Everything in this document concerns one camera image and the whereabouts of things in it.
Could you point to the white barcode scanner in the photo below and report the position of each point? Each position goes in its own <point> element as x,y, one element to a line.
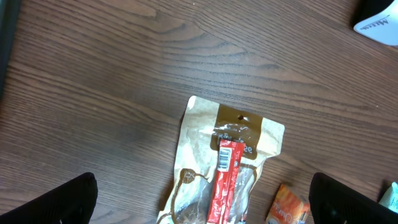
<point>377,20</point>

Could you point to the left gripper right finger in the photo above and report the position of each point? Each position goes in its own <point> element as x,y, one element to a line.
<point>332,202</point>

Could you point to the red snack stick packet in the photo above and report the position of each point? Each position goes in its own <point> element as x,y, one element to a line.
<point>229,158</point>

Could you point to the teal wet wipes pack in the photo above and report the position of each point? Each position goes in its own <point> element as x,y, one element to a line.
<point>390,198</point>

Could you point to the beige snack pouch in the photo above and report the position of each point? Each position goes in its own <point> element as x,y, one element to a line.
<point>205,124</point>

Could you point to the orange Kleenex tissue pack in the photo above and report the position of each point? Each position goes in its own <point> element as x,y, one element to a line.
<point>288,208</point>

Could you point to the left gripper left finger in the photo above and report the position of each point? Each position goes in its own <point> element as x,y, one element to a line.
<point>71,203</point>

